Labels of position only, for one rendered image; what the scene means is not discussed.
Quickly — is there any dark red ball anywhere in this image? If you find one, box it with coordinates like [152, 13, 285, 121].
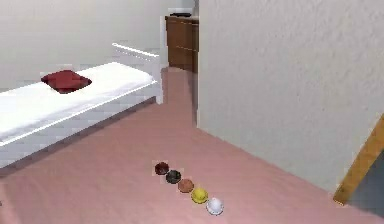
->
[154, 161, 170, 176]

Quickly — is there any black ball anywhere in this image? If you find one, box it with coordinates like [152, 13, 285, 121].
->
[165, 169, 182, 185]

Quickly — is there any brown wooden cupboard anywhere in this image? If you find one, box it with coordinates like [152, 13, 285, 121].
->
[164, 15, 200, 74]

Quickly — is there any brown ball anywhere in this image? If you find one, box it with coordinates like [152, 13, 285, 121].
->
[177, 178, 195, 194]

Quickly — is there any yellow ball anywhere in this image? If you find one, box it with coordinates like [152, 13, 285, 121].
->
[191, 187, 210, 205]

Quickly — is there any white ball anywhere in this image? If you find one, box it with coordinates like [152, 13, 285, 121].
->
[205, 197, 225, 216]

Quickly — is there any white bed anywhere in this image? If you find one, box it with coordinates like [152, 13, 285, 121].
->
[0, 42, 164, 169]

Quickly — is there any dark red pillow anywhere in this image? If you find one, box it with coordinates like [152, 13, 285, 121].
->
[40, 69, 93, 95]

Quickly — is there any wooden door frame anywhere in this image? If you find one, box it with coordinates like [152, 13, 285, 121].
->
[333, 113, 384, 206]

